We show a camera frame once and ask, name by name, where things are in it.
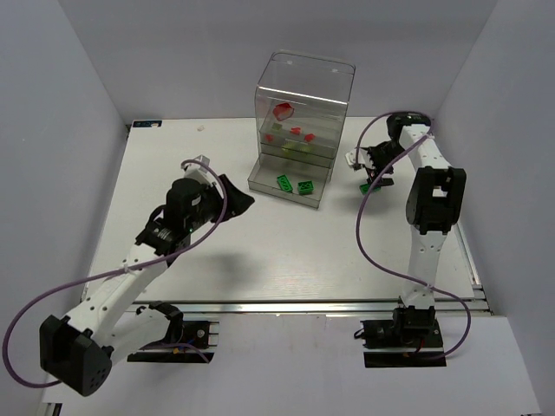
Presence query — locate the dark green lego brick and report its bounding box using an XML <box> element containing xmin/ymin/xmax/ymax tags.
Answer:
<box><xmin>297</xmin><ymin>180</ymin><xmax>315</xmax><ymax>195</ymax></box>

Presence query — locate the light green lego assembly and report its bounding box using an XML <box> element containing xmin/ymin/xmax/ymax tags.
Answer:
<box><xmin>292</xmin><ymin>143</ymin><xmax>312</xmax><ymax>155</ymax></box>

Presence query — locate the clear drawer container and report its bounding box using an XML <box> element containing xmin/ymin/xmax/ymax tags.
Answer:
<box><xmin>247</xmin><ymin>50</ymin><xmax>356</xmax><ymax>209</ymax></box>

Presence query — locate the large red lego piece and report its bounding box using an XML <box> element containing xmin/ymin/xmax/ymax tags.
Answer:
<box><xmin>272</xmin><ymin>102</ymin><xmax>295</xmax><ymax>121</ymax></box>

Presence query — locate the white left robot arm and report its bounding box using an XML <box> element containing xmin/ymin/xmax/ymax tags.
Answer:
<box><xmin>39</xmin><ymin>172</ymin><xmax>255</xmax><ymax>397</ymax></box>

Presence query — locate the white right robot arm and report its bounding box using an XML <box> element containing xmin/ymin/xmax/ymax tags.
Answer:
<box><xmin>354</xmin><ymin>111</ymin><xmax>467</xmax><ymax>313</ymax></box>

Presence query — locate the blue label left corner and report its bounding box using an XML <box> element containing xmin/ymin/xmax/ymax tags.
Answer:
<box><xmin>132</xmin><ymin>120</ymin><xmax>162</xmax><ymax>128</ymax></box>

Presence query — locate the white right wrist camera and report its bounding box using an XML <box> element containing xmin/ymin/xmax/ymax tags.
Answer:
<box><xmin>345</xmin><ymin>148</ymin><xmax>367</xmax><ymax>171</ymax></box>

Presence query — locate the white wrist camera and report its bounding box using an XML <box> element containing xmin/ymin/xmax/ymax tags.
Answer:
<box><xmin>180</xmin><ymin>155</ymin><xmax>215</xmax><ymax>185</ymax></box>
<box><xmin>345</xmin><ymin>148</ymin><xmax>367</xmax><ymax>171</ymax></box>

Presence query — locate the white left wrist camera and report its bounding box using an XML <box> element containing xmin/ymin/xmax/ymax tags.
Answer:
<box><xmin>180</xmin><ymin>155</ymin><xmax>215</xmax><ymax>185</ymax></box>

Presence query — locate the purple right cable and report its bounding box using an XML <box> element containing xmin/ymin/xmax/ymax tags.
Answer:
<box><xmin>355</xmin><ymin>111</ymin><xmax>473</xmax><ymax>359</ymax></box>

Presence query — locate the purple cable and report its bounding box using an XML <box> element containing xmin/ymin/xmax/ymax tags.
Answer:
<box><xmin>2</xmin><ymin>159</ymin><xmax>229</xmax><ymax>387</ymax></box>
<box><xmin>355</xmin><ymin>111</ymin><xmax>473</xmax><ymax>359</ymax></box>

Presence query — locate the aluminium table front rail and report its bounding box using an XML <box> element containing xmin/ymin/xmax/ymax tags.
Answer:
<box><xmin>80</xmin><ymin>298</ymin><xmax>491</xmax><ymax>315</ymax></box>

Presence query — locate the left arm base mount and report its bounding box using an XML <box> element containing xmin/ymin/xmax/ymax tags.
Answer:
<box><xmin>127</xmin><ymin>315</ymin><xmax>219</xmax><ymax>364</ymax></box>

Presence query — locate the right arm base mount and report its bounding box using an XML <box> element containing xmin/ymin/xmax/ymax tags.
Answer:
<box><xmin>353</xmin><ymin>319</ymin><xmax>447</xmax><ymax>368</ymax></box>

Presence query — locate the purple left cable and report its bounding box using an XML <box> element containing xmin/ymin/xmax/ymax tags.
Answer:
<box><xmin>2</xmin><ymin>159</ymin><xmax>229</xmax><ymax>387</ymax></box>

